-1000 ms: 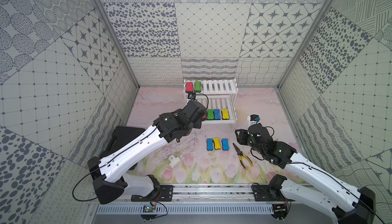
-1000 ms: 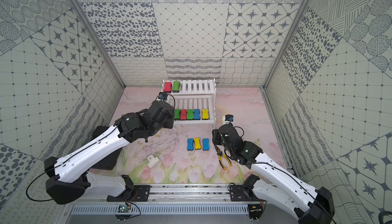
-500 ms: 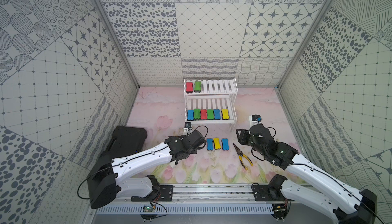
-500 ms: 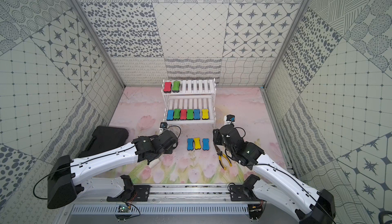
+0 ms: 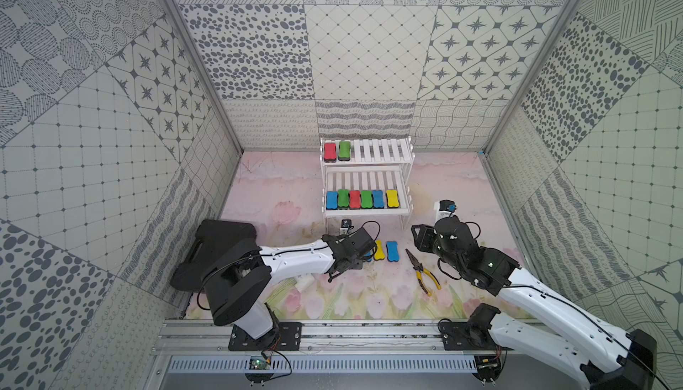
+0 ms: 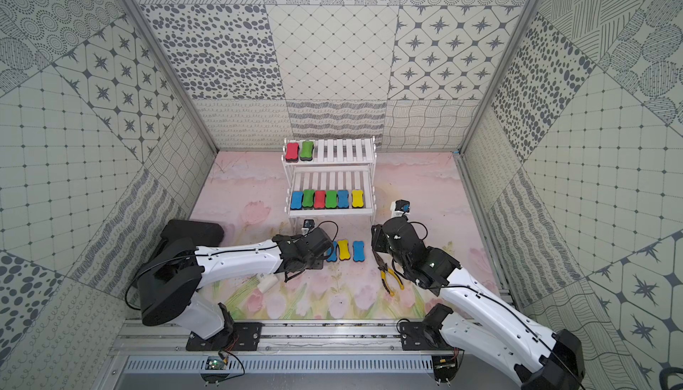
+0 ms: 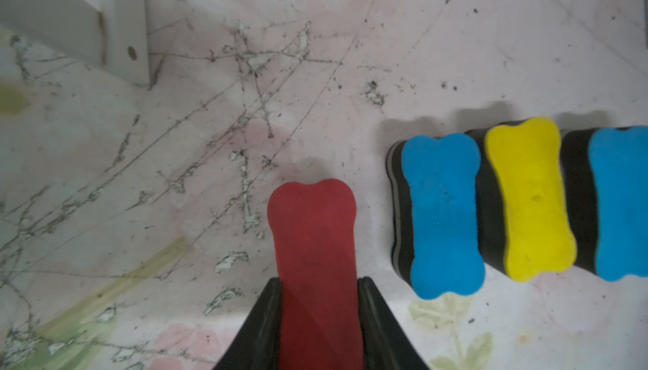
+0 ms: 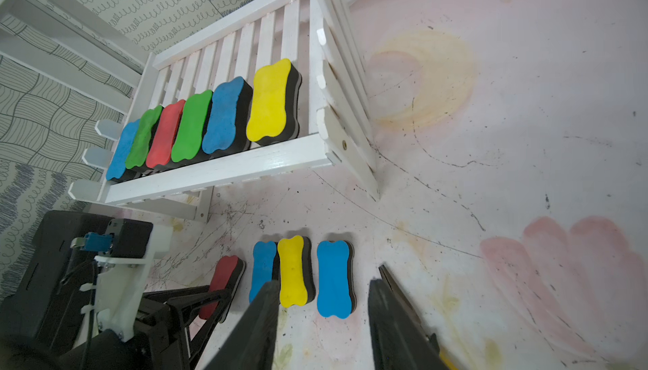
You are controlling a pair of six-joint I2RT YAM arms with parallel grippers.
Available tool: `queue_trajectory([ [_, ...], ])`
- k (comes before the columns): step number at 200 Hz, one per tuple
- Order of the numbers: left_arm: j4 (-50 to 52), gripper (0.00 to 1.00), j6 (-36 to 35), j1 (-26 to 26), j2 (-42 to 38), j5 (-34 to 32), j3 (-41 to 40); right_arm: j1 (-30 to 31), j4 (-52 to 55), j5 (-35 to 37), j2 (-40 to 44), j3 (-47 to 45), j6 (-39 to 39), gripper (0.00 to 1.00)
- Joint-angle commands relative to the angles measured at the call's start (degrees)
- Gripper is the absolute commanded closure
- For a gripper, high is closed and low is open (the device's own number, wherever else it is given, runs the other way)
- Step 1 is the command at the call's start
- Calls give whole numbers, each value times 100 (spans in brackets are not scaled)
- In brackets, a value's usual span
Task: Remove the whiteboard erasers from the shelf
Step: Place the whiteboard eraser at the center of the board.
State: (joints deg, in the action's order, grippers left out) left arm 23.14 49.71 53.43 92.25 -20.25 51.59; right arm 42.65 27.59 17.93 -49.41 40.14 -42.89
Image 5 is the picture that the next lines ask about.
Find yellow eraser top shelf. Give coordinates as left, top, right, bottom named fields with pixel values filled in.
left=373, top=241, right=386, bottom=261

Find yellow eraser shelf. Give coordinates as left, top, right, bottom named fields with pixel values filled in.
left=385, top=189, right=400, bottom=209
left=373, top=241, right=386, bottom=261

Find green eraser top shelf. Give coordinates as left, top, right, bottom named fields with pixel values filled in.
left=337, top=141, right=351, bottom=162

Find green eraser shelf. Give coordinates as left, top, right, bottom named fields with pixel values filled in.
left=337, top=189, right=350, bottom=210
left=337, top=141, right=351, bottom=162
left=360, top=190, right=374, bottom=209

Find red eraser top shelf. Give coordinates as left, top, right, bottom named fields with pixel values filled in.
left=323, top=143, right=337, bottom=163

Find red eraser shelf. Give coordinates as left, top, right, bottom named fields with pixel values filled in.
left=323, top=143, right=337, bottom=163
left=350, top=190, right=361, bottom=210

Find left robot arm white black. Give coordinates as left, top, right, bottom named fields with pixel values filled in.
left=197, top=227, right=376, bottom=345

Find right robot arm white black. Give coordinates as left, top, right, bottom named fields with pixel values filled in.
left=411, top=211, right=657, bottom=389

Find blue eraser lower shelf far-left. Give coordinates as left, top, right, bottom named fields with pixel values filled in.
left=325, top=191, right=339, bottom=210

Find red eraser lower shelf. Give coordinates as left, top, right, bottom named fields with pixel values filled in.
left=350, top=190, right=361, bottom=210

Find yellow eraser lower shelf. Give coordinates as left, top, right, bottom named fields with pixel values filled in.
left=385, top=189, right=400, bottom=209

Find white wooden slatted shelf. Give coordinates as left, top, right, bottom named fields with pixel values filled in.
left=320, top=137, right=415, bottom=226

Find white plastic pipe fitting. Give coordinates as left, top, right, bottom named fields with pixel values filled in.
left=295, top=275, right=316, bottom=293

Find green circuit board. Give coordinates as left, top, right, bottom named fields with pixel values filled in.
left=249, top=356, right=270, bottom=370

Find black plastic case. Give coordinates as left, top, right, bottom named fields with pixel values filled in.
left=170, top=219, right=257, bottom=292

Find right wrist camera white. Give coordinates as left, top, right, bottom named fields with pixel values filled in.
left=434, top=200, right=457, bottom=221

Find yellow handled pliers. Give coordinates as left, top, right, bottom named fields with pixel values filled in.
left=406, top=249, right=441, bottom=297

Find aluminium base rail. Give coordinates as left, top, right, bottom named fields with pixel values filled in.
left=154, top=319, right=593, bottom=356

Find white vented cable duct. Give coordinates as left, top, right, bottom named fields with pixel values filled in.
left=167, top=354, right=477, bottom=375

